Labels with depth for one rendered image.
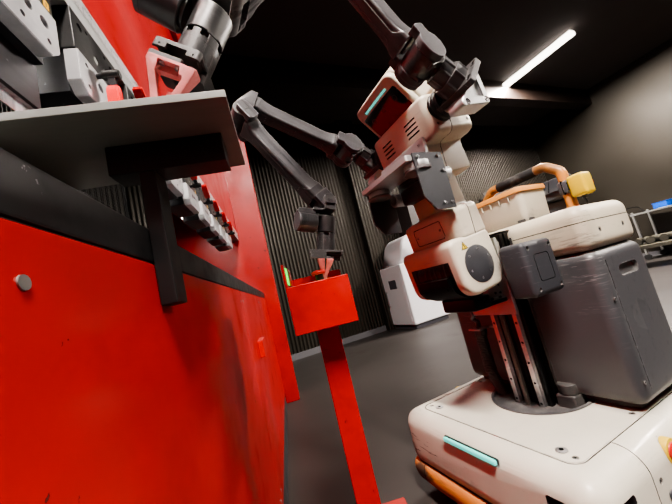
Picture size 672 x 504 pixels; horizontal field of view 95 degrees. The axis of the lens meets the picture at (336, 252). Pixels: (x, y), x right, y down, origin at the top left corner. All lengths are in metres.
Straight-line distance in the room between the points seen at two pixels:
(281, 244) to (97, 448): 4.19
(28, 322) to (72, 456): 0.09
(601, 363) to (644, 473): 0.25
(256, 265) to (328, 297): 1.86
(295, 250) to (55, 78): 3.90
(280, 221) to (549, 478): 4.08
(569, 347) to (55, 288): 1.10
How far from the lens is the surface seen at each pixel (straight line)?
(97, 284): 0.32
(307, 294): 0.78
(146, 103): 0.43
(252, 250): 2.63
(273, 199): 4.60
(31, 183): 0.29
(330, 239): 0.92
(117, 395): 0.33
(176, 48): 0.54
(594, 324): 1.06
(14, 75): 0.65
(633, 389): 1.10
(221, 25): 0.61
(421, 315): 4.46
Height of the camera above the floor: 0.74
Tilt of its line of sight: 7 degrees up
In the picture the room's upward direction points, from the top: 14 degrees counter-clockwise
